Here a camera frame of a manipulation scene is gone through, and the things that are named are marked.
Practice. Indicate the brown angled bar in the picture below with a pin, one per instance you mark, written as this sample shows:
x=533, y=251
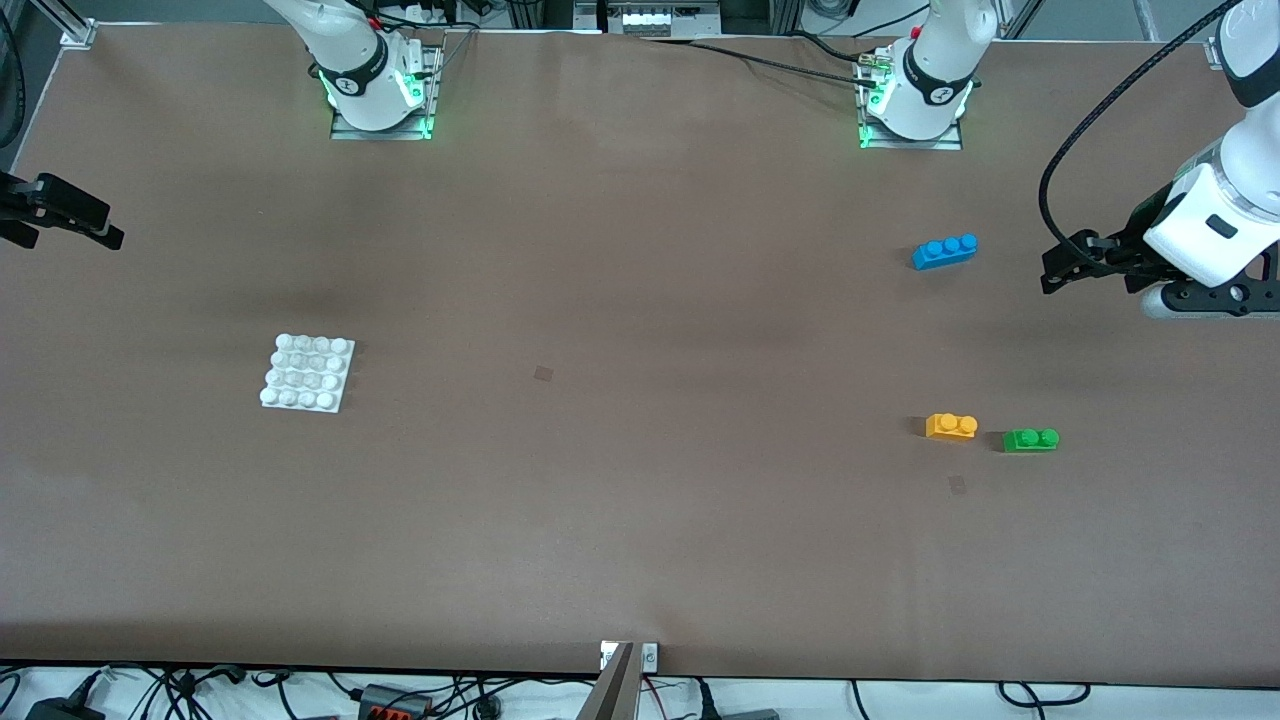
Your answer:
x=612, y=695

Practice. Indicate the green two-stud block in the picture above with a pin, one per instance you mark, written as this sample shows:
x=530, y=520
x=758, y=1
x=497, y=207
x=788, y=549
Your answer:
x=1030, y=440

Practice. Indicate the small metal edge bracket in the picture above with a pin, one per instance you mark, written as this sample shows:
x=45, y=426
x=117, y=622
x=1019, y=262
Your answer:
x=648, y=656

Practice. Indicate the blue three-stud block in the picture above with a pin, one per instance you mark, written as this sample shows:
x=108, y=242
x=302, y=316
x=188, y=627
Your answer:
x=944, y=251

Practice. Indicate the white studded base plate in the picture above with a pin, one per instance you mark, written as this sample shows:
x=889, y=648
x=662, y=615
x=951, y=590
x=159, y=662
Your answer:
x=305, y=372

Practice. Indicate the metal table corner bracket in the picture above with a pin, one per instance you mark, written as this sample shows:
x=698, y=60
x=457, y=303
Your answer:
x=78, y=34
x=1213, y=52

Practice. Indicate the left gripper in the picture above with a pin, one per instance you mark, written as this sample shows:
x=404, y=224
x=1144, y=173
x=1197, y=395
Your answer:
x=1140, y=229

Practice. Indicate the white power strip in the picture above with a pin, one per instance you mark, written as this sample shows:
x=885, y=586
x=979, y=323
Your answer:
x=660, y=18

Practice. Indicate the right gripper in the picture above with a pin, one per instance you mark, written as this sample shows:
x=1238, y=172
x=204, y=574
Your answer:
x=40, y=203

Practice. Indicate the black power plug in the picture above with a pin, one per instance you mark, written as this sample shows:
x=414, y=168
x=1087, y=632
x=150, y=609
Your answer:
x=60, y=708

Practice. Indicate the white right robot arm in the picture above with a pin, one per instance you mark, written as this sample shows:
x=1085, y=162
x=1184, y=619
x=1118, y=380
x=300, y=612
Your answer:
x=350, y=60

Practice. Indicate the yellow two-stud block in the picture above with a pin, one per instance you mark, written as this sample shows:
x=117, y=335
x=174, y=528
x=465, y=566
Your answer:
x=951, y=427

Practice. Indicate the black adapter with orange connectors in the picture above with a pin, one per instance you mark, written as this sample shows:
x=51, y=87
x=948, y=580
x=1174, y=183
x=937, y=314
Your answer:
x=395, y=702

